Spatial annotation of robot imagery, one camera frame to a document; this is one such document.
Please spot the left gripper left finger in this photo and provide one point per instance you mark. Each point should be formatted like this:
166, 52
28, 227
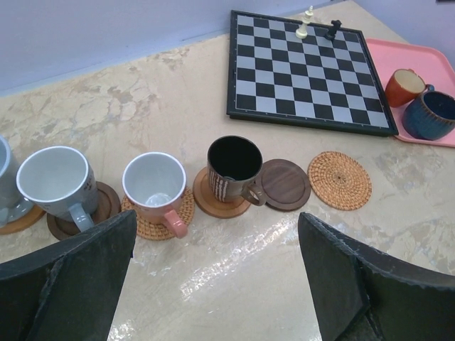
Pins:
68, 290

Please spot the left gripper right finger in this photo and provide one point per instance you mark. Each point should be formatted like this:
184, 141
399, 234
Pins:
362, 293

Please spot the dark walnut coaster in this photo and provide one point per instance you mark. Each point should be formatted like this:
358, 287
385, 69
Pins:
108, 206
285, 184

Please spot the light blue cup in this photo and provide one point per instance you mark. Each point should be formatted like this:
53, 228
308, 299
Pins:
13, 204

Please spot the small woven rattan coaster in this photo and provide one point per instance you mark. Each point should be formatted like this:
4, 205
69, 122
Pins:
155, 230

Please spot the grey white mug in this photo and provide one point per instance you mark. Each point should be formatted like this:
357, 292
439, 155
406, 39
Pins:
60, 180

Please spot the large woven rattan coaster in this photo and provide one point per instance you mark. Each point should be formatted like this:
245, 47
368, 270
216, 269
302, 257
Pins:
339, 181

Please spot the white floral mug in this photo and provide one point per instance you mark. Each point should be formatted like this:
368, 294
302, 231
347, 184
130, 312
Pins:
155, 183

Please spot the light wooden coaster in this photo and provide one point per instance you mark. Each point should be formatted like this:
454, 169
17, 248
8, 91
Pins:
24, 222
207, 202

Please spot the black maroon cup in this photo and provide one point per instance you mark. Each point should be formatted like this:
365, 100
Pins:
234, 162

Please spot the dark blue cup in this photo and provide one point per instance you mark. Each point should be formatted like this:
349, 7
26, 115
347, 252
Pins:
430, 116

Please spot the copper orange cup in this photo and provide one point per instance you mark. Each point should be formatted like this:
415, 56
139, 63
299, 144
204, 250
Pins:
403, 86

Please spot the black white chessboard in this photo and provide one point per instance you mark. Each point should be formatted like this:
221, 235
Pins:
276, 77

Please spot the pink plastic tray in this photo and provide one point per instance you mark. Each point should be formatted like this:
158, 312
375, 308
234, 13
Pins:
429, 63

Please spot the white chess piece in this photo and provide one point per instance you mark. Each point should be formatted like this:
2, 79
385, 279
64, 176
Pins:
301, 31

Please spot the black chess piece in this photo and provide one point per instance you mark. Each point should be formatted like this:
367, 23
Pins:
332, 31

